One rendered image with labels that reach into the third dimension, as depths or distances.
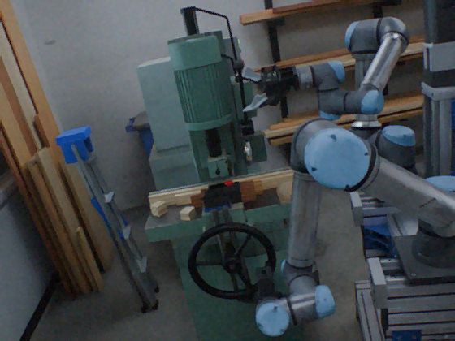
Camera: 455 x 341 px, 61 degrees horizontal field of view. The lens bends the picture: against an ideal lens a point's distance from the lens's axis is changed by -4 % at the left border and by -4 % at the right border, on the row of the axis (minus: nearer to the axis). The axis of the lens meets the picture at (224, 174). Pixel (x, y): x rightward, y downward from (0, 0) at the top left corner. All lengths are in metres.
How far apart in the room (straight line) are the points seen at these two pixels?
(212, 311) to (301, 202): 0.80
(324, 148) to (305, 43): 3.12
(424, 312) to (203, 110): 0.94
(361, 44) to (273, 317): 1.08
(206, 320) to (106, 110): 2.59
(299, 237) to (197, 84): 0.64
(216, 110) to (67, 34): 2.63
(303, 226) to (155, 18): 2.97
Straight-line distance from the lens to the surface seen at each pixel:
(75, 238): 2.81
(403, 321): 1.34
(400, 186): 0.91
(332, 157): 0.80
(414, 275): 1.19
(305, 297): 1.01
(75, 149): 2.20
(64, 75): 3.91
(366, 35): 1.63
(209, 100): 1.39
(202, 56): 1.38
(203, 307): 1.66
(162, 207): 1.55
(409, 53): 3.65
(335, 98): 1.36
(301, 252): 1.06
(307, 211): 1.01
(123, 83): 3.80
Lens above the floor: 1.53
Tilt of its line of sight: 20 degrees down
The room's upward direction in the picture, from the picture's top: 12 degrees counter-clockwise
